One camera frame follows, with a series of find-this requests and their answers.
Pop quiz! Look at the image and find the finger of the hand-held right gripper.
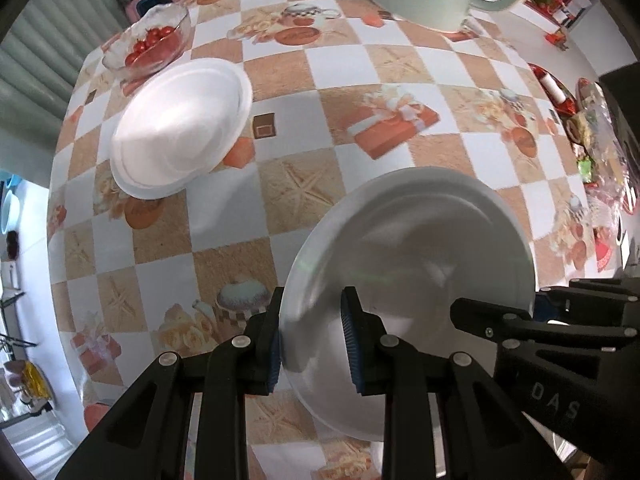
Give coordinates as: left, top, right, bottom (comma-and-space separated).
450, 297, 640, 357
534, 277, 640, 328

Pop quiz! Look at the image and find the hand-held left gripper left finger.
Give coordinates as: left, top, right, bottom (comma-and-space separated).
54, 286, 287, 480

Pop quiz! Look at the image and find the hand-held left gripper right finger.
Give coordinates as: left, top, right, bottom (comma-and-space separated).
340, 285, 562, 480

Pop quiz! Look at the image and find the white foam bowl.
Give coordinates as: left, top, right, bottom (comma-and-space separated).
109, 57, 253, 200
279, 166, 537, 443

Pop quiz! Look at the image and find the red woven mat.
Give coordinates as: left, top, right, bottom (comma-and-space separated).
595, 240, 615, 272

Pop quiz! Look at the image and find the white roll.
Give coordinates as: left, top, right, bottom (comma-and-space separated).
540, 72, 569, 103

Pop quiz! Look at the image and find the red tray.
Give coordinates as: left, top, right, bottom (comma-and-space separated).
527, 62, 581, 117

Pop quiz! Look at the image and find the checkered printed tablecloth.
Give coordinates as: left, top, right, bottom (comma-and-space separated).
47, 0, 631, 480

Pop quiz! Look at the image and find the glass bowl of tomatoes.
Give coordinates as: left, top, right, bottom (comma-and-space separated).
101, 4, 192, 82

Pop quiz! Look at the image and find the metal wire rack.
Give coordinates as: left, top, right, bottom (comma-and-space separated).
0, 285, 56, 418

